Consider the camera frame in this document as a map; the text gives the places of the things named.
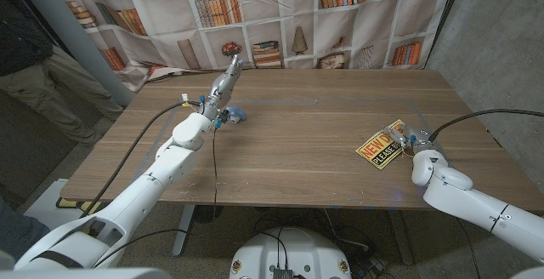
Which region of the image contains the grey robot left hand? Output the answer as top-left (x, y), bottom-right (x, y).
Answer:
top-left (198, 54), bottom-right (245, 121)

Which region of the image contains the printed bookshelf backdrop cloth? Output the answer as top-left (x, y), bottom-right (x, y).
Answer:
top-left (46, 0), bottom-right (461, 94)

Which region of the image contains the white table leg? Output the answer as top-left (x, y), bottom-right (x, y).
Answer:
top-left (172, 204), bottom-right (196, 257)

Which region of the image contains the person in blue jeans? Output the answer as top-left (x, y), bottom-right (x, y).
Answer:
top-left (0, 197), bottom-right (51, 264)

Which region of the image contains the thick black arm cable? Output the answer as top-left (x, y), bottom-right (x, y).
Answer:
top-left (79, 100), bottom-right (203, 219)
top-left (428, 108), bottom-right (544, 143)

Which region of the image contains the thin black left wrist cable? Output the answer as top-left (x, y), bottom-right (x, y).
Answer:
top-left (92, 125), bottom-right (220, 268)

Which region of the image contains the white robot torso base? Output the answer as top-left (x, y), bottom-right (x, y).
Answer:
top-left (229, 226), bottom-right (352, 279)

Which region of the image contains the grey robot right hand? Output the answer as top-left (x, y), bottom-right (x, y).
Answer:
top-left (382, 124), bottom-right (445, 157)

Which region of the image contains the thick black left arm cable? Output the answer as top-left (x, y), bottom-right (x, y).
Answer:
top-left (79, 100), bottom-right (203, 219)

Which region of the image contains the person in dark top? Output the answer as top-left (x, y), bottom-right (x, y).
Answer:
top-left (0, 0), bottom-right (125, 146)

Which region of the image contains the grey table leg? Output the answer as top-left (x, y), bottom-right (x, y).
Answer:
top-left (388, 209), bottom-right (416, 265)

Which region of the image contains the white floor cable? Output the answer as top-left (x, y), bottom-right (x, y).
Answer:
top-left (324, 208), bottom-right (371, 253)

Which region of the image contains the yellow new driver bumper sticker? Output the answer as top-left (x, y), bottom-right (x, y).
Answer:
top-left (354, 118), bottom-right (407, 171)

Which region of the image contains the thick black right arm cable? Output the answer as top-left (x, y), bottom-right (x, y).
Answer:
top-left (428, 108), bottom-right (544, 143)

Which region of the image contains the small blue toy camera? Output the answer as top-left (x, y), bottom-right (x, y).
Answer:
top-left (224, 105), bottom-right (248, 124)

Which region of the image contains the white floor platform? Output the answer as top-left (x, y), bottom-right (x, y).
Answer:
top-left (23, 178), bottom-right (71, 219)

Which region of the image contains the black backdrop stand pole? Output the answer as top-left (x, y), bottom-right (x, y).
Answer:
top-left (423, 0), bottom-right (468, 70)

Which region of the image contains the grey column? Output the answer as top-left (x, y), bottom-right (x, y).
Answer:
top-left (10, 0), bottom-right (138, 108)

